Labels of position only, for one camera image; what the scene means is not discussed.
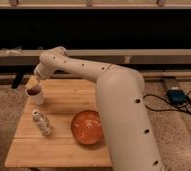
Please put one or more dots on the white cup with dark contents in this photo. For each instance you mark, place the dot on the white cup with dark contents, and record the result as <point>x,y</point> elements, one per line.
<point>36,94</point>

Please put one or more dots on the orange bowl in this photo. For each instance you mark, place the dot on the orange bowl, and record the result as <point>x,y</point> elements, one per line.
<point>86,127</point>

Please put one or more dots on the blue power adapter box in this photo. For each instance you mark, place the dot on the blue power adapter box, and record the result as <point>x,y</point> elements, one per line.
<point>176,96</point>

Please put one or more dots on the wooden bench rail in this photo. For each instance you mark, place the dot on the wooden bench rail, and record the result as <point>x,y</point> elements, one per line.
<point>136,56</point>

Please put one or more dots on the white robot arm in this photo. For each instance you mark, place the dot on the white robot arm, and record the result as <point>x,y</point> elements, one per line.
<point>119,97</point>

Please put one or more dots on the white patterned bottle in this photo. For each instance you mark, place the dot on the white patterned bottle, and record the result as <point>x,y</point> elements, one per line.
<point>42,122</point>

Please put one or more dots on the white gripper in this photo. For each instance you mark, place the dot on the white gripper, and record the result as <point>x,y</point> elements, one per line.
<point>42,72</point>

